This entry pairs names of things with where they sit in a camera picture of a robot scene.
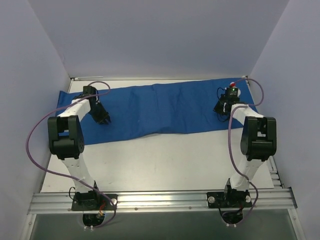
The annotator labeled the blue surgical cloth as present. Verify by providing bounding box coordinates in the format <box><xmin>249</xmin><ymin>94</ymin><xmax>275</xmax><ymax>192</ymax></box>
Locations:
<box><xmin>55</xmin><ymin>77</ymin><xmax>258</xmax><ymax>146</ymax></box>

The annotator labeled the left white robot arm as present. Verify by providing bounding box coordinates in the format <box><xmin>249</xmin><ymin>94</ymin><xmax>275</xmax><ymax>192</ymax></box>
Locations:
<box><xmin>47</xmin><ymin>84</ymin><xmax>111</xmax><ymax>210</ymax></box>

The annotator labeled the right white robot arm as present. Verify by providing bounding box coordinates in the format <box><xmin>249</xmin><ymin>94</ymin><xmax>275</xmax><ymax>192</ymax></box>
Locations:
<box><xmin>213</xmin><ymin>82</ymin><xmax>277</xmax><ymax>207</ymax></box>

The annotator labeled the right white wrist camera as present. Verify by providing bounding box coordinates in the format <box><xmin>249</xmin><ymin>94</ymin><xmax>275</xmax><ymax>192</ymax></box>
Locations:
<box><xmin>228</xmin><ymin>82</ymin><xmax>241</xmax><ymax>98</ymax></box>

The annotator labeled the back aluminium rail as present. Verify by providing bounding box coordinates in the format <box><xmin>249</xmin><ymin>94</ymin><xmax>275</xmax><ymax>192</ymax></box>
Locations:
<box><xmin>72</xmin><ymin>74</ymin><xmax>238</xmax><ymax>81</ymax></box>

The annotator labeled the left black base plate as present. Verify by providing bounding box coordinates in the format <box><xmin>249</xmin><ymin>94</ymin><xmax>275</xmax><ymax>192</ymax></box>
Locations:
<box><xmin>71</xmin><ymin>191</ymin><xmax>118</xmax><ymax>212</ymax></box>

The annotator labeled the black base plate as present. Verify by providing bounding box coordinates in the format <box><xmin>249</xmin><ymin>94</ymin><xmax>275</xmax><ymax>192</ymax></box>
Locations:
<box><xmin>206</xmin><ymin>191</ymin><xmax>252</xmax><ymax>209</ymax></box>
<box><xmin>71</xmin><ymin>191</ymin><xmax>118</xmax><ymax>212</ymax></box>

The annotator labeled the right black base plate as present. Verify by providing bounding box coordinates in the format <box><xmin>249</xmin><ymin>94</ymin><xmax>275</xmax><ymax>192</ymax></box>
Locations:
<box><xmin>206</xmin><ymin>191</ymin><xmax>252</xmax><ymax>209</ymax></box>

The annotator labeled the front aluminium rail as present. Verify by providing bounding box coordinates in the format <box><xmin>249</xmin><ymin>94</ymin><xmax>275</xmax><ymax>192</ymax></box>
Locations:
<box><xmin>28</xmin><ymin>188</ymin><xmax>297</xmax><ymax>214</ymax></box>

